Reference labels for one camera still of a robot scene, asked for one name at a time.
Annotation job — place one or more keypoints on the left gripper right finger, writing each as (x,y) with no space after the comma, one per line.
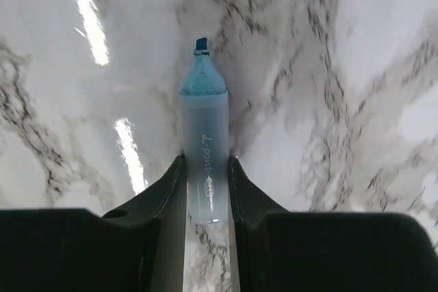
(273,249)

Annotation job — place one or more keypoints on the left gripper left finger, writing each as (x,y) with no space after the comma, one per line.
(138,246)

